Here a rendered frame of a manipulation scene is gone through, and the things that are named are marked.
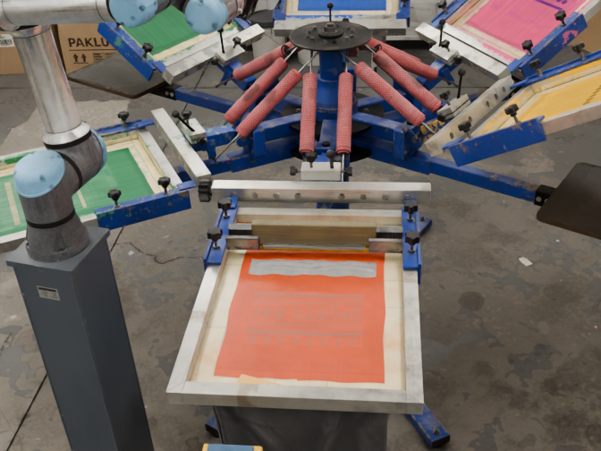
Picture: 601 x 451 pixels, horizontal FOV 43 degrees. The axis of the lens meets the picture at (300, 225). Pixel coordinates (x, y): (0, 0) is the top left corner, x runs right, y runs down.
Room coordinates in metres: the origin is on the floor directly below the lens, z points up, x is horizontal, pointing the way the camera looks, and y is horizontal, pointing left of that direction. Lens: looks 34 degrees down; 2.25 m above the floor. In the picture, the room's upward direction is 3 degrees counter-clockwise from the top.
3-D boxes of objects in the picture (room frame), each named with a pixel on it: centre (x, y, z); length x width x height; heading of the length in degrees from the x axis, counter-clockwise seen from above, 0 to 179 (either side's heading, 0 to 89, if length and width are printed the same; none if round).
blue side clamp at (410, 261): (1.79, -0.32, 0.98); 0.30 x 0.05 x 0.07; 173
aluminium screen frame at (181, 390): (1.59, -0.01, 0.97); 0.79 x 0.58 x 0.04; 173
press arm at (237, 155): (2.40, 0.43, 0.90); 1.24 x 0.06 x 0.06; 113
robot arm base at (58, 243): (1.55, 0.60, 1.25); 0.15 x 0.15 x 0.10
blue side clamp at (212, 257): (1.86, 0.23, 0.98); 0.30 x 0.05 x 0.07; 173
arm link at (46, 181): (1.56, 0.60, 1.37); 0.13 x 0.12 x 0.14; 159
